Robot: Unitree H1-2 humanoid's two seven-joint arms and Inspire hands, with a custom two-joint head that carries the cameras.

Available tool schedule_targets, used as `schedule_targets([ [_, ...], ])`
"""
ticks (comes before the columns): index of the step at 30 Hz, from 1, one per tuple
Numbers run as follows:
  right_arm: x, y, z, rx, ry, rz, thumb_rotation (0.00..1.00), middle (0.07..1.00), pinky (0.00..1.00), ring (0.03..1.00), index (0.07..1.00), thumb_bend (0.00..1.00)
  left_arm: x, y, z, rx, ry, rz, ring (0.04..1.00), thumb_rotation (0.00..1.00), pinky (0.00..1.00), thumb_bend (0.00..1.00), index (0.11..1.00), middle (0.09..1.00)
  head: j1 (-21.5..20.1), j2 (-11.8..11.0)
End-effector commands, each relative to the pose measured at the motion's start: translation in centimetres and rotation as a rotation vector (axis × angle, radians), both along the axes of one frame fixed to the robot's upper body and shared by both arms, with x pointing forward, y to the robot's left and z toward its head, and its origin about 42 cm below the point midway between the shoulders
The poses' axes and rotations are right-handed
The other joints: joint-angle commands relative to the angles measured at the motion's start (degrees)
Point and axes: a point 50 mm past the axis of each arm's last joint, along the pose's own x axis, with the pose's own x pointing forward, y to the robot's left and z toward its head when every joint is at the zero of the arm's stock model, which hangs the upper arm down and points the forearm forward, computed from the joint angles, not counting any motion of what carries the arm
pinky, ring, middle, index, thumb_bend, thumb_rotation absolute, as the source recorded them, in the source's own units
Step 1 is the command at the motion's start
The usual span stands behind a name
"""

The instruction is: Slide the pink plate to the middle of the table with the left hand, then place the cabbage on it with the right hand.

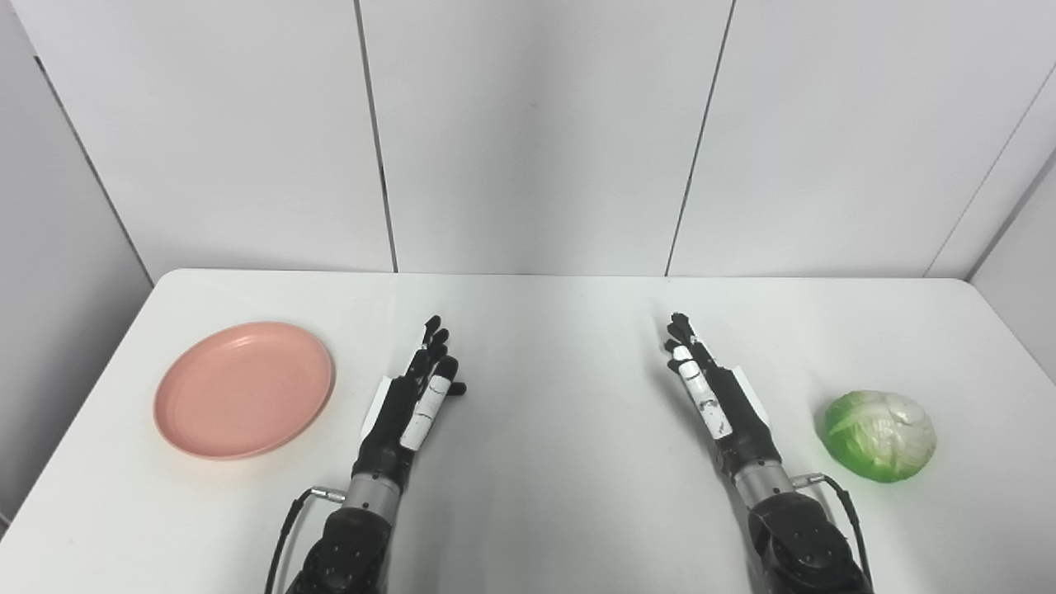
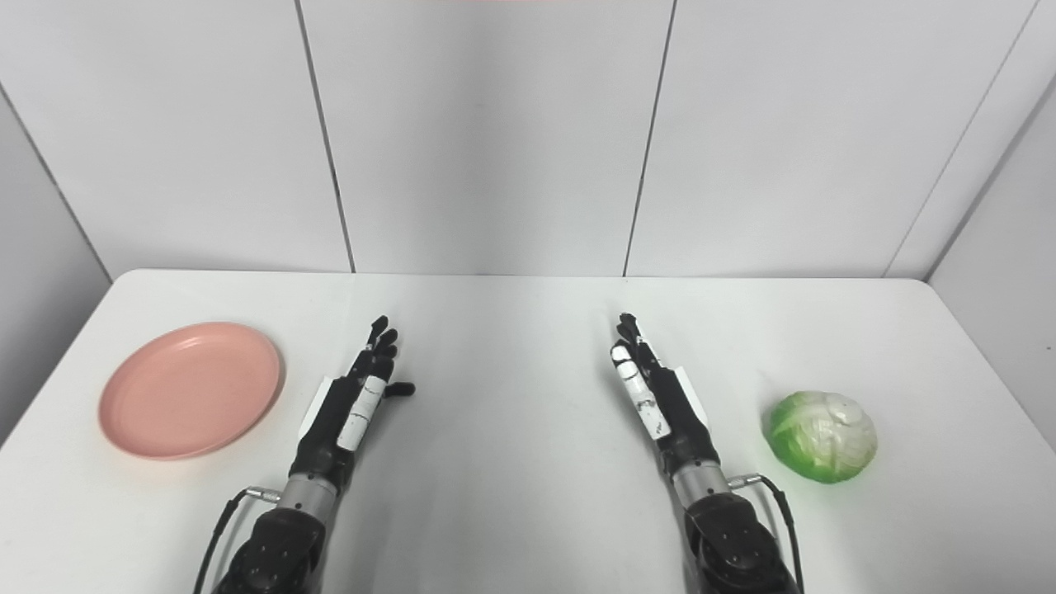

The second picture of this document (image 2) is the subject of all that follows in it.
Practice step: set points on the green white cabbage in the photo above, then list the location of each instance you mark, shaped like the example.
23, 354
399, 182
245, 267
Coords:
822, 436

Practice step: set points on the pink plate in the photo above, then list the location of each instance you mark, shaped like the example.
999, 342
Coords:
191, 389

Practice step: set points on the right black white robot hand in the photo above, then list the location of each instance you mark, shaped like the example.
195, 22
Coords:
668, 412

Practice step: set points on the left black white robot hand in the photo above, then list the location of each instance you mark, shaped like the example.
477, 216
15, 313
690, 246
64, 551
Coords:
346, 412

